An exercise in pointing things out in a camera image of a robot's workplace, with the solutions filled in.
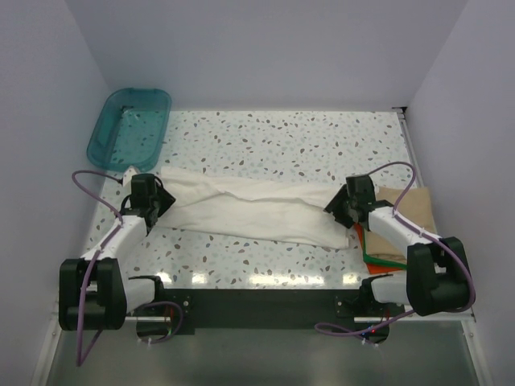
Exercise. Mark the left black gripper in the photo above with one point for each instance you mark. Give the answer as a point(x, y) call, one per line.
point(166, 200)

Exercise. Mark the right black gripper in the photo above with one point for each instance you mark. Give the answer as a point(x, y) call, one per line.
point(334, 206)

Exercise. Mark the white printed t shirt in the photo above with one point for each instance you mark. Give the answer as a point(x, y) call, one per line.
point(252, 208)

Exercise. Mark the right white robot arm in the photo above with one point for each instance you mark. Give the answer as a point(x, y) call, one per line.
point(438, 278)

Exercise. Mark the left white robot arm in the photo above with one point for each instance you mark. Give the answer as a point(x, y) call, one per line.
point(94, 293)

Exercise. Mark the green folded t shirt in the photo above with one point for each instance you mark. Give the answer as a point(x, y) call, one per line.
point(381, 259)

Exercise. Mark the orange folded t shirt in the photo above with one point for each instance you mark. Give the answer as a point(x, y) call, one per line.
point(373, 269)

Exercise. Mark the teal plastic basket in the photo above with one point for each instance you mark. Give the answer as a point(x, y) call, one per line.
point(130, 130)

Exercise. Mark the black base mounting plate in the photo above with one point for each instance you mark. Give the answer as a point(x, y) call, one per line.
point(337, 312)

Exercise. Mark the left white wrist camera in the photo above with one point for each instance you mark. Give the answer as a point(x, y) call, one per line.
point(128, 175)

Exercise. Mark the aluminium frame rail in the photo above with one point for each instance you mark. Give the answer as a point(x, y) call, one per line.
point(440, 317)

